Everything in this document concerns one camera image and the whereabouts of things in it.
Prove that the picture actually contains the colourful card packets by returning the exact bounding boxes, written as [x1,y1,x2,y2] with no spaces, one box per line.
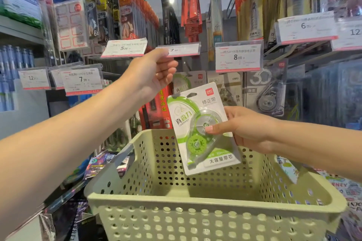
[83,152,131,180]

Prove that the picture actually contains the hanging row of red packets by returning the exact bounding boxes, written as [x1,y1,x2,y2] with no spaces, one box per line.
[181,0,203,43]

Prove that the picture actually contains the green correction tape packet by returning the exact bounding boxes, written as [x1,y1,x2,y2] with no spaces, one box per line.
[166,82,241,176]

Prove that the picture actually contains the hanging brown correction tape packets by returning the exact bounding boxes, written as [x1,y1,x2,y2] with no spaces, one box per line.
[206,70,244,107]

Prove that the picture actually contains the pale green perforated plastic basket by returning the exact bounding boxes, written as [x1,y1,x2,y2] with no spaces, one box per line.
[84,129,348,241]

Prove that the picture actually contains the red stationery packet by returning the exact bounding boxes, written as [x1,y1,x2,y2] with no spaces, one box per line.
[138,85,173,130]

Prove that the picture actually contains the hanging label sticker packets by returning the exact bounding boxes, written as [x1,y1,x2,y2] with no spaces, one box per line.
[51,0,89,51]

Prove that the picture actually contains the small white green packet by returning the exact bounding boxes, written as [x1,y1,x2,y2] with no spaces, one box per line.
[275,156,301,184]

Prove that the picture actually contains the person's left forearm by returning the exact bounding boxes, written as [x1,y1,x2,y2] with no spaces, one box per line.
[0,78,142,234]

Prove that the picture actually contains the hanging row of black packets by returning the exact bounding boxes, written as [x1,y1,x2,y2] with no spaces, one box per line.
[161,0,180,45]

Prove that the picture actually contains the white price tag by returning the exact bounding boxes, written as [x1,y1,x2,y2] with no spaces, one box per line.
[156,42,201,58]
[331,17,362,52]
[101,38,148,59]
[49,66,66,90]
[275,11,339,46]
[215,40,264,73]
[60,64,104,97]
[18,67,51,91]

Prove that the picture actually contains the hanging row of dark packets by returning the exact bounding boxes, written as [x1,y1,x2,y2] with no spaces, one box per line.
[81,0,120,45]

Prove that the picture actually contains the colourful sticker sheets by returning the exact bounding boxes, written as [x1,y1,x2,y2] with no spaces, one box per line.
[312,167,362,241]

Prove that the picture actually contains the person's right hand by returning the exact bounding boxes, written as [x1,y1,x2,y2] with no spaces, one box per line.
[205,106,279,154]

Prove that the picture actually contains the green and white boxes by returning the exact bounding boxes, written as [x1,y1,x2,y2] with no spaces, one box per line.
[0,0,43,29]

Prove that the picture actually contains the person's left hand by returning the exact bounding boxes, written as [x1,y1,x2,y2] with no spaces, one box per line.
[120,48,179,105]

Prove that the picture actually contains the person's right forearm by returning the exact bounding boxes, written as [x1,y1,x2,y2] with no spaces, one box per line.
[270,121,362,183]

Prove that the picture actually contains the hanging green correction tape packets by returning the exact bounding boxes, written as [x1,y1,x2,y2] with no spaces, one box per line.
[172,70,207,95]

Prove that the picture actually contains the hanging row of orange packets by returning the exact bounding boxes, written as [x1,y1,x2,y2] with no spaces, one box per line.
[116,0,160,48]

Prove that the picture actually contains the hanging grey correction tape packets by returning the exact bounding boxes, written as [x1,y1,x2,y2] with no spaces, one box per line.
[244,59,288,117]

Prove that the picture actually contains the row of blue pens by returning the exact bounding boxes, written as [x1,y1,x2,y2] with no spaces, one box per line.
[0,45,35,112]

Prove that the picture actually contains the hanging clear plastic packets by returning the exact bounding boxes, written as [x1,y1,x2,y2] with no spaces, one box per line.
[288,61,362,130]

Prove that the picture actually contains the hanging white slim packet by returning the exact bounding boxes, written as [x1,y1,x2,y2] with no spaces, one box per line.
[209,0,224,61]

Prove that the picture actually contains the hanging orange yellow glue packets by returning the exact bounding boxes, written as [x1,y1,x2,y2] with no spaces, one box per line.
[234,0,265,41]

